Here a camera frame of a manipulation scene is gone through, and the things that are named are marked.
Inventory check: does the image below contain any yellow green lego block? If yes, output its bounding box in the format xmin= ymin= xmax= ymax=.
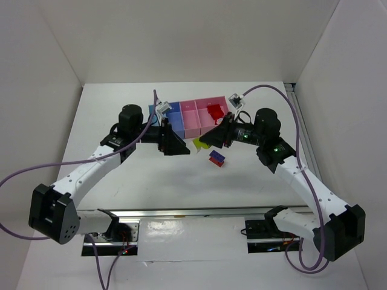
xmin=193 ymin=138 xmax=211 ymax=149

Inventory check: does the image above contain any red lego brick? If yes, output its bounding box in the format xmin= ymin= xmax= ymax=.
xmin=207 ymin=104 xmax=224 ymax=120

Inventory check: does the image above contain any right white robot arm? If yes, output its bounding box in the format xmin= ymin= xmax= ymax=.
xmin=200 ymin=108 xmax=366 ymax=262

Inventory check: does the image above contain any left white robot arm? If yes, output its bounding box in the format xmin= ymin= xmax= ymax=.
xmin=28 ymin=102 xmax=190 ymax=245

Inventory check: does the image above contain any light blue bin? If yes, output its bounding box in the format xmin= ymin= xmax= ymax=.
xmin=148 ymin=105 xmax=161 ymax=126

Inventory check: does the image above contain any blue lego brick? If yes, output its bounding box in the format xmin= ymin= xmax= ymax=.
xmin=209 ymin=150 xmax=225 ymax=162

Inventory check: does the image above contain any large pink bin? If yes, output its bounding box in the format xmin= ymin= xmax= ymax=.
xmin=195 ymin=96 xmax=229 ymax=135

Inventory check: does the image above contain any dark blue bin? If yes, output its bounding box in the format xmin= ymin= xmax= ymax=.
xmin=166 ymin=101 xmax=184 ymax=139

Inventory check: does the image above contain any red lego under blue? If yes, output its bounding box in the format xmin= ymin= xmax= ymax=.
xmin=209 ymin=157 xmax=224 ymax=167

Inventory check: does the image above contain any small pink bin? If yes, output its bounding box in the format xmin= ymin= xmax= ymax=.
xmin=180 ymin=100 xmax=201 ymax=139

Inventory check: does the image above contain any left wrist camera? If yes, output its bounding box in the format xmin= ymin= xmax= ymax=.
xmin=155 ymin=101 xmax=172 ymax=116

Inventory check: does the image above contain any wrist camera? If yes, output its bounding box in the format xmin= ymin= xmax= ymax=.
xmin=155 ymin=101 xmax=172 ymax=116
xmin=228 ymin=94 xmax=245 ymax=110

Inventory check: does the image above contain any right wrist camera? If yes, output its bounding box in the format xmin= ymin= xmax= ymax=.
xmin=228 ymin=94 xmax=245 ymax=110

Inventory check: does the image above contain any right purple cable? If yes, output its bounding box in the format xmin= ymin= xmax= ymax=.
xmin=240 ymin=85 xmax=331 ymax=273

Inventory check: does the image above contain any aluminium front rail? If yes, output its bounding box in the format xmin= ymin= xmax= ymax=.
xmin=75 ymin=205 xmax=312 ymax=220

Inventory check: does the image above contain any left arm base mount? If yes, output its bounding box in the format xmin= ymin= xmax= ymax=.
xmin=77 ymin=217 xmax=140 ymax=256

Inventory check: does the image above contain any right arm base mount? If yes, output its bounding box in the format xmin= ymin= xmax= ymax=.
xmin=240 ymin=219 xmax=299 ymax=254

